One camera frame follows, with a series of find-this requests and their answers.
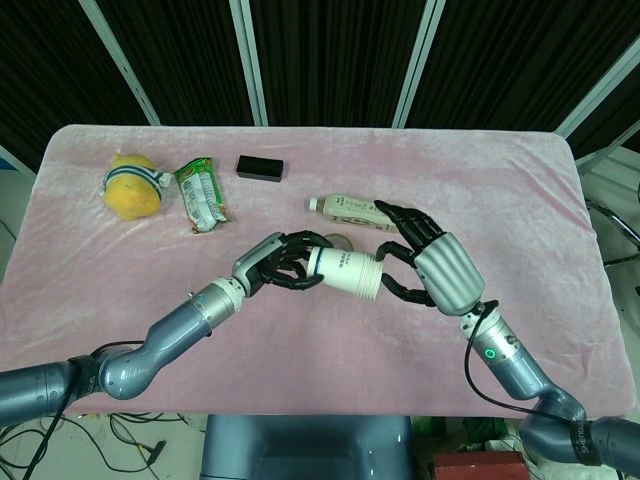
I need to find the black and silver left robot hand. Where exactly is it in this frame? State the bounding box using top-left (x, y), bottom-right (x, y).
top-left (230, 230), bottom-right (335, 297)

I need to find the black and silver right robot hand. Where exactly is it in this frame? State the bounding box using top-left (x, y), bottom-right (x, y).
top-left (373, 199), bottom-right (487, 317)

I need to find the white paper cup with print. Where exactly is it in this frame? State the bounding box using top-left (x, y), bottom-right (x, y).
top-left (306, 245), bottom-right (374, 300)

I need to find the green snack packet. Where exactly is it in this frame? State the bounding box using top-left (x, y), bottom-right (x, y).
top-left (173, 156), bottom-right (234, 235)

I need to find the black rectangular box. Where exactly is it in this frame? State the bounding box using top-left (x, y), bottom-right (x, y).
top-left (234, 154), bottom-right (286, 184)

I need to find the pink velvet tablecloth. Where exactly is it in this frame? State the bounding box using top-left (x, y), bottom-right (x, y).
top-left (0, 123), bottom-right (624, 416)

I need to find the yellow plush toy striped scarf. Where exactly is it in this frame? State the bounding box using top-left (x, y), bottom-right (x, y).
top-left (102, 149), bottom-right (174, 221)

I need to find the dark green bag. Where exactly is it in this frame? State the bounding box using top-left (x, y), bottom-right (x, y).
top-left (462, 415), bottom-right (506, 441)

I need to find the blue-grey robot torso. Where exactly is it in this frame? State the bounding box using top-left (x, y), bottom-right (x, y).
top-left (199, 414), bottom-right (414, 480)

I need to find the red box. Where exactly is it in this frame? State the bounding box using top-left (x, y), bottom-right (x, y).
top-left (432, 451), bottom-right (526, 480)

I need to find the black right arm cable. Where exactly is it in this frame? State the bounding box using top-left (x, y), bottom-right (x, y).
top-left (463, 299), bottom-right (576, 421)

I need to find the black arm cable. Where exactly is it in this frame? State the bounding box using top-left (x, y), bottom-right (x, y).
top-left (463, 299), bottom-right (576, 421)
top-left (19, 339), bottom-right (146, 466)

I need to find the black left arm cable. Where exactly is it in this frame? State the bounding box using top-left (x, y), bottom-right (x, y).
top-left (19, 339), bottom-right (146, 466)

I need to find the black metal chair frame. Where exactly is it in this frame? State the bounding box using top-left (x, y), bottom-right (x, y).
top-left (587, 197), bottom-right (640, 266)

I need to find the white partition frame post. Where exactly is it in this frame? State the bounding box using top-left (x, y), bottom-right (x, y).
top-left (79, 0), bottom-right (161, 126)
top-left (392, 0), bottom-right (446, 129)
top-left (229, 0), bottom-right (269, 126)
top-left (552, 34), bottom-right (640, 139)

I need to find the black floor cable with plug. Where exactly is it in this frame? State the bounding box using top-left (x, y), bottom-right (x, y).
top-left (0, 414), bottom-right (201, 480)

